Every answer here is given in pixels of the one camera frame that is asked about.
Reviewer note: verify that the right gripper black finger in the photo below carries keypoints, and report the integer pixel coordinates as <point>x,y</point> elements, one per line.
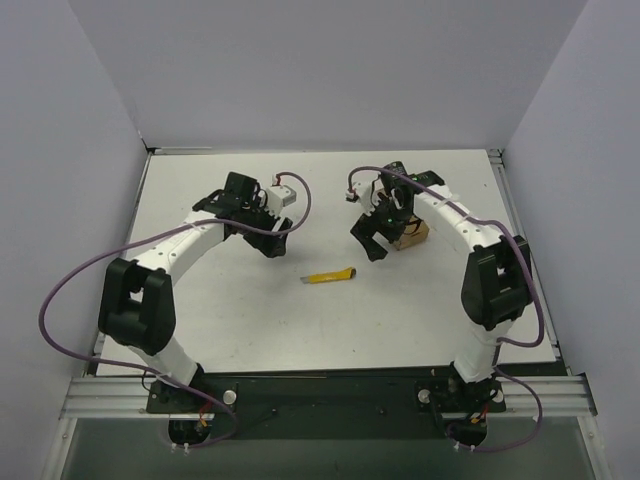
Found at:
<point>364,234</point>
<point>394,234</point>

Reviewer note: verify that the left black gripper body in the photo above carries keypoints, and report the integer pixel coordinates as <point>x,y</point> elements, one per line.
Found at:
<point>267,232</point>

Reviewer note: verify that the yellow utility knife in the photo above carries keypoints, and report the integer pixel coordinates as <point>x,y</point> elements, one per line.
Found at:
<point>329,277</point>

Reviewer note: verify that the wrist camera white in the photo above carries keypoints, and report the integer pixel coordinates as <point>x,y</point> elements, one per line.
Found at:
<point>279,197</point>
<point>364,194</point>

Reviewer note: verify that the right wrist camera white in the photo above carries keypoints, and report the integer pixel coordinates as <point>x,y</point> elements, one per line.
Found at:
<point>364,194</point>

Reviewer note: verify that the aluminium front rail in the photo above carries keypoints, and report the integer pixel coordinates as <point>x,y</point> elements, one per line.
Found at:
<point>119,398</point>

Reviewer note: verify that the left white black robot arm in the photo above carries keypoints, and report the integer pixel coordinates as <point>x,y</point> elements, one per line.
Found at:
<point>137,307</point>

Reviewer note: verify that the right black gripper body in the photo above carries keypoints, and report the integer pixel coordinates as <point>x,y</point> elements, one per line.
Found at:
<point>373,228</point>

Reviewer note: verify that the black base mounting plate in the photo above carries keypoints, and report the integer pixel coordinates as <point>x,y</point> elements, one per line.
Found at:
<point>332,423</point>

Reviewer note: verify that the brown cardboard express box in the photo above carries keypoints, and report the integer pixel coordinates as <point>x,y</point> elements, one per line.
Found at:
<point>412,235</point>

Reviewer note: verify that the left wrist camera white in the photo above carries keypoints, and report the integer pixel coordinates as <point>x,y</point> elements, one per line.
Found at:
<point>279,197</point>

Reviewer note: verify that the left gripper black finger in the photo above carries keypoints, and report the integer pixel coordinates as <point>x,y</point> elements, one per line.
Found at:
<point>282,226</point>
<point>269,246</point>

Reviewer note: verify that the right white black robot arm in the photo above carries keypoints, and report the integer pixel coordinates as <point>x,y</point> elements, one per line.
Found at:
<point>496,286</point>

